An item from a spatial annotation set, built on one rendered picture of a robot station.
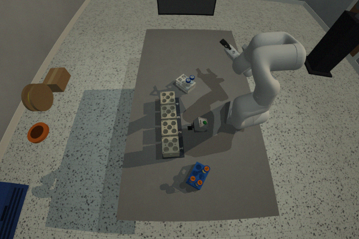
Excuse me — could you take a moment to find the blue tube rack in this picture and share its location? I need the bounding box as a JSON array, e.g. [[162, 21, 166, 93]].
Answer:
[[186, 162, 208, 190]]

